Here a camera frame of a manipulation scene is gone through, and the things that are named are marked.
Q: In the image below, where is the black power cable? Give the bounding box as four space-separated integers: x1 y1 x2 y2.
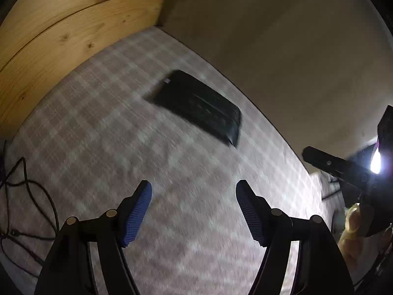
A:
0 156 60 272

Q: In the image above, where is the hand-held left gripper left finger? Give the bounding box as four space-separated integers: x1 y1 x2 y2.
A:
34 180 152 295

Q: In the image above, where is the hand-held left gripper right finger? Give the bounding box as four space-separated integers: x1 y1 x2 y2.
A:
236 180 355 295

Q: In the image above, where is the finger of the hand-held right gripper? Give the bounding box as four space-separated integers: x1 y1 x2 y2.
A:
302 147 377 191

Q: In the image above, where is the person's right hand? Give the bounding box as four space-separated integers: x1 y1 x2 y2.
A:
338 204 369 263

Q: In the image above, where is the beige cardboard board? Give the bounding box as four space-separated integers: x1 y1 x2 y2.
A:
160 0 393 173

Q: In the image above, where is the plaid cloth covered desktop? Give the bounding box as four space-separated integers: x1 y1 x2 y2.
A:
0 26 335 295

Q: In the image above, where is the black pouch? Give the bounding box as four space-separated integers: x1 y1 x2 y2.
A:
153 69 242 148

